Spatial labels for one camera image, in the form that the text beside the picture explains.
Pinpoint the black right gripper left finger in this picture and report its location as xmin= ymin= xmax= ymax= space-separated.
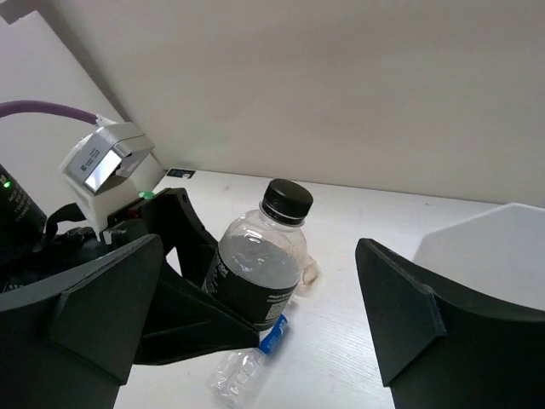
xmin=1 ymin=234 xmax=163 ymax=408

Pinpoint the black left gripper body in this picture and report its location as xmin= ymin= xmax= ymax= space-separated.
xmin=1 ymin=195 xmax=146 ymax=293

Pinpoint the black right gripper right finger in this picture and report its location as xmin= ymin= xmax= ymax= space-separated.
xmin=355 ymin=239 xmax=544 ymax=408

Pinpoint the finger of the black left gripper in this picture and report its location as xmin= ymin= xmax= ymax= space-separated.
xmin=134 ymin=278 xmax=260 ymax=366
xmin=140 ymin=187 xmax=218 ymax=288

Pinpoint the black label water bottle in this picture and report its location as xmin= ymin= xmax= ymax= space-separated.
xmin=203 ymin=179 xmax=313 ymax=332

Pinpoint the white octagonal bin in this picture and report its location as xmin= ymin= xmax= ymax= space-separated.
xmin=413 ymin=203 xmax=544 ymax=310

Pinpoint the dark table corner label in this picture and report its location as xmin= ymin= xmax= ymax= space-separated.
xmin=166 ymin=168 xmax=195 ymax=179

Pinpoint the blue label water bottle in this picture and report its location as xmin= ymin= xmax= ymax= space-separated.
xmin=209 ymin=314 xmax=290 ymax=408

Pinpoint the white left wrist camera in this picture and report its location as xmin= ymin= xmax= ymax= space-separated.
xmin=59 ymin=116 xmax=165 ymax=235

